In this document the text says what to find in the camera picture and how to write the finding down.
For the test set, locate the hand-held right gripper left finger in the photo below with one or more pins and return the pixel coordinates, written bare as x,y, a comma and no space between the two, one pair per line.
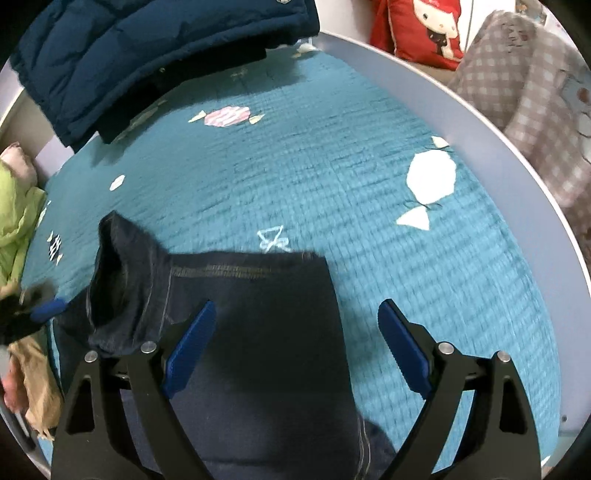
189,350

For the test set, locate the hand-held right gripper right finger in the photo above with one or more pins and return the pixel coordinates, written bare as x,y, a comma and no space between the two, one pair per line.
406,350

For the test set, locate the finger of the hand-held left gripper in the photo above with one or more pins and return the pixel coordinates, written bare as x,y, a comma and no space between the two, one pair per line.
48,310

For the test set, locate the dark denim jacket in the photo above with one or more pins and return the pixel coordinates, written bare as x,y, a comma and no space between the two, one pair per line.
258,332

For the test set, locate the person's left hand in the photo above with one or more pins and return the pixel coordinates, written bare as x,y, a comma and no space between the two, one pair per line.
13,392

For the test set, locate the tan folded garment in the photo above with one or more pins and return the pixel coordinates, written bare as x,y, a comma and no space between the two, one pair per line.
39,392

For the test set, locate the green quilt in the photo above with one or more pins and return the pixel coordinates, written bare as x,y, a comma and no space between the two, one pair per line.
14,217

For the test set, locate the teal candy print bedsheet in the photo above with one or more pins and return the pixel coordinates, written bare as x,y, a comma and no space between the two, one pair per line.
346,161

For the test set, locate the navy puffer jacket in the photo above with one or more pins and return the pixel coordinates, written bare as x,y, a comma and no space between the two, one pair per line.
138,55

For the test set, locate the red cartoon cushion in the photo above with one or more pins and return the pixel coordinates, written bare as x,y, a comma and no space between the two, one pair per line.
397,32

